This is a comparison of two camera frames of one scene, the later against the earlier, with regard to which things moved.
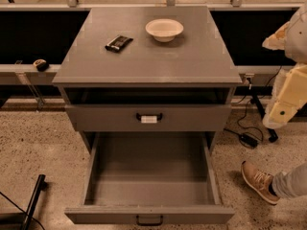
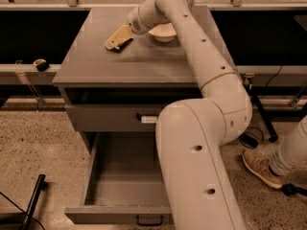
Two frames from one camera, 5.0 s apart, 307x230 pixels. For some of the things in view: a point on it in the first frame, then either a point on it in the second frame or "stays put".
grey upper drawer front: [152, 118] stays put
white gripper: [297, 42] to [136, 23]
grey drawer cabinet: [147, 69] stays put
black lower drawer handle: [149, 223] stays put
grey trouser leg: [292, 183] to [292, 154]
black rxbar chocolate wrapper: [119, 43] stays put
